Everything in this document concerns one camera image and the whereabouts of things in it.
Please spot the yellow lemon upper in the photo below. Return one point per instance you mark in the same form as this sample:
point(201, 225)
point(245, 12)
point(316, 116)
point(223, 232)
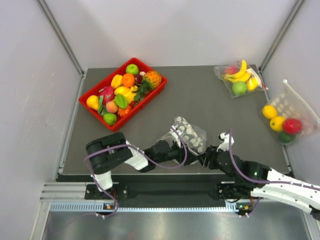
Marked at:
point(269, 112)

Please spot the yellow fake bell pepper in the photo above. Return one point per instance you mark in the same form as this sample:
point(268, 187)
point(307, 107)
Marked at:
point(116, 81)

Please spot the yellow fruit in bag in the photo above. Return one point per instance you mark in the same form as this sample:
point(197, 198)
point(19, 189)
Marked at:
point(252, 84)

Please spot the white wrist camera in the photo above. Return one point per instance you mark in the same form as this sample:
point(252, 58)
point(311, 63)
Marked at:
point(225, 141)
point(176, 135)

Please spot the red fruit in bag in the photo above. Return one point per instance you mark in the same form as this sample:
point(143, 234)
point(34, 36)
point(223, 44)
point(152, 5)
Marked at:
point(231, 69)

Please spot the clear polka dot zip bag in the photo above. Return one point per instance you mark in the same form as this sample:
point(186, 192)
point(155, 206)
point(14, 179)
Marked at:
point(194, 137)

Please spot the clear zip bag with bananas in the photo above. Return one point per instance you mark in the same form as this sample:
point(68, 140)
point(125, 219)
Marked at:
point(219, 71)

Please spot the green fruit in right bag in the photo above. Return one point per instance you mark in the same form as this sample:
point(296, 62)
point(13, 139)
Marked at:
point(286, 138)

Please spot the dark red fake plum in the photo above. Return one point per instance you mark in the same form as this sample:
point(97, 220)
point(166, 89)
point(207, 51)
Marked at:
point(138, 79)

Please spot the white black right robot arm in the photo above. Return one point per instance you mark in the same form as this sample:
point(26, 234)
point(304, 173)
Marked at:
point(261, 181)

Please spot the pink fake dragon fruit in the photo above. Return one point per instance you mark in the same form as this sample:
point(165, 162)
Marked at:
point(106, 94)

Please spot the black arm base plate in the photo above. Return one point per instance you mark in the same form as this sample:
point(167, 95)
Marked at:
point(126, 187)

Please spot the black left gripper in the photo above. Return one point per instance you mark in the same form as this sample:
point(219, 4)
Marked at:
point(191, 157)

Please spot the yellow fake pear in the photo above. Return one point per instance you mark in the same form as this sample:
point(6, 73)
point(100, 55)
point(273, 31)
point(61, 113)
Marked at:
point(93, 102)

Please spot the red peach fake fruit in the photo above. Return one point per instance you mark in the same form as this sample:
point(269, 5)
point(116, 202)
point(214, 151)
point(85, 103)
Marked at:
point(111, 107)

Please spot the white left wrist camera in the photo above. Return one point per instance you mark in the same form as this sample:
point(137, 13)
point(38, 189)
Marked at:
point(176, 135)

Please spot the yellow lemon lower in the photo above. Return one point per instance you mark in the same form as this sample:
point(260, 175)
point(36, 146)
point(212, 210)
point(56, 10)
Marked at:
point(276, 123)

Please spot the yellow bananas in bag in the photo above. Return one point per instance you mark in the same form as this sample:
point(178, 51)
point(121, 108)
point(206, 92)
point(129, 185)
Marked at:
point(242, 76)

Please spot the grey slotted cable duct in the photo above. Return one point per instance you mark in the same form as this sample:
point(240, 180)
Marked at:
point(103, 207)

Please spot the dotted zip bag at right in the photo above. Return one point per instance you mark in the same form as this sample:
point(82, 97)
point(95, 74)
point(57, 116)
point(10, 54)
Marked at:
point(290, 104)

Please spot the green fake lime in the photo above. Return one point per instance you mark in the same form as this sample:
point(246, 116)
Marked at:
point(110, 118)

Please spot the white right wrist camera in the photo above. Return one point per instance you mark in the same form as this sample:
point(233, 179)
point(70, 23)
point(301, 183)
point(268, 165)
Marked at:
point(225, 141)

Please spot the yellow lemon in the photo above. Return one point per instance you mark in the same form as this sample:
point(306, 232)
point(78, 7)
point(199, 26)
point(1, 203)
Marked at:
point(269, 112)
point(276, 123)

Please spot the yellow fake banana bunch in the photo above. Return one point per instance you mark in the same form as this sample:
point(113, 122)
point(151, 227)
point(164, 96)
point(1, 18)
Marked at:
point(128, 92)

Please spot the green apple in bag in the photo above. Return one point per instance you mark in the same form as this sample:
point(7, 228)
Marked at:
point(239, 88)

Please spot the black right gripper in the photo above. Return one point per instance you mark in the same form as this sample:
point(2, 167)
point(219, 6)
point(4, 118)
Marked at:
point(209, 155)

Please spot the fake pineapple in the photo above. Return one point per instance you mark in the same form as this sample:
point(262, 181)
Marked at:
point(150, 81)

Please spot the orange fake carved fruit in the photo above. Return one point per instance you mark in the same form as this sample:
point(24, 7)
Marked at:
point(122, 112)

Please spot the green fake apple in tray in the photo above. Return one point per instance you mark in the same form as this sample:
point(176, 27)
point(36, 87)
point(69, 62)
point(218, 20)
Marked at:
point(132, 69)

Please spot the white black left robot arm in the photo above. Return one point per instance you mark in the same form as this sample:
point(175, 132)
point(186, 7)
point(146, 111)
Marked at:
point(106, 153)

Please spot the green fake fruit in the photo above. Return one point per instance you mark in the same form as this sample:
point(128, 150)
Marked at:
point(121, 101)

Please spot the white fake garlic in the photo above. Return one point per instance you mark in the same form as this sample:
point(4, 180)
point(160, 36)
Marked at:
point(142, 73)

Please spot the red fake apple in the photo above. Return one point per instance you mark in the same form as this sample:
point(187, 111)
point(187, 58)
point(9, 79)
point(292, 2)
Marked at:
point(292, 126)

